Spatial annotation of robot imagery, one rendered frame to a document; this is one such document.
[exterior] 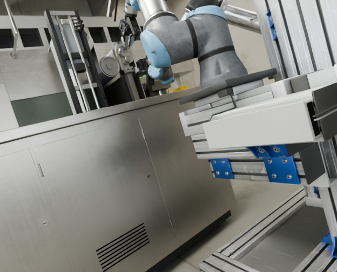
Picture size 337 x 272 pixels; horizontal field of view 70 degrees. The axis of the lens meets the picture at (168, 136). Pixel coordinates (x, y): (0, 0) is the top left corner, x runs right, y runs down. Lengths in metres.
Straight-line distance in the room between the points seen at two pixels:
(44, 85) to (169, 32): 1.17
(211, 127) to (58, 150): 0.69
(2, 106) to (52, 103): 0.39
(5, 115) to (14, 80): 0.38
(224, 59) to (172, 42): 0.16
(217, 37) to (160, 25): 0.17
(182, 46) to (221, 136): 0.30
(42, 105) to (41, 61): 0.29
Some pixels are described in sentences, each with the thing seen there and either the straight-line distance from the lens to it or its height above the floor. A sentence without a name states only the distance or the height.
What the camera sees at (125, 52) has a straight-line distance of 1.62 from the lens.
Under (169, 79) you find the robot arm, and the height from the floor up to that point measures 0.97.
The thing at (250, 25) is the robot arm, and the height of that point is 1.08.
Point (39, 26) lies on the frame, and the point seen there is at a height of 1.59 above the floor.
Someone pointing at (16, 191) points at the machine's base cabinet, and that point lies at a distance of 1.08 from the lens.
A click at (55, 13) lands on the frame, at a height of 1.42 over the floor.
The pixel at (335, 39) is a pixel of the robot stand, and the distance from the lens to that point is 0.76.
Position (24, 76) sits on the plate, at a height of 1.27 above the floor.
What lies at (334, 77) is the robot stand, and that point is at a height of 0.75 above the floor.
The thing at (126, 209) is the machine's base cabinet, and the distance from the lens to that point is 1.20.
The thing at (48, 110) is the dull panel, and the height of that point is 1.04.
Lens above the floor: 0.77
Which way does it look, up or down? 4 degrees down
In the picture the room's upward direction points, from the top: 17 degrees counter-clockwise
